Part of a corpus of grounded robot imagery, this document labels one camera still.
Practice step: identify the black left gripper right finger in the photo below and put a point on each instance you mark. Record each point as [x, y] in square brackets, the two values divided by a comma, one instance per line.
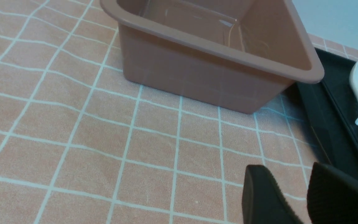
[332, 196]

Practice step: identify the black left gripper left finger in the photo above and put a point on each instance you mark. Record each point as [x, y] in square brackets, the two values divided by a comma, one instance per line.
[262, 200]

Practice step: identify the black plastic tray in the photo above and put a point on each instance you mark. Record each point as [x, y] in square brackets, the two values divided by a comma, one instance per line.
[332, 109]

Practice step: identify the pink plastic bin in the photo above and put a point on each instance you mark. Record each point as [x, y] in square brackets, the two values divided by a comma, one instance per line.
[236, 54]

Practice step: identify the pink checkered tablecloth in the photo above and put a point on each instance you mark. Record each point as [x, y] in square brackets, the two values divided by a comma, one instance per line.
[80, 144]

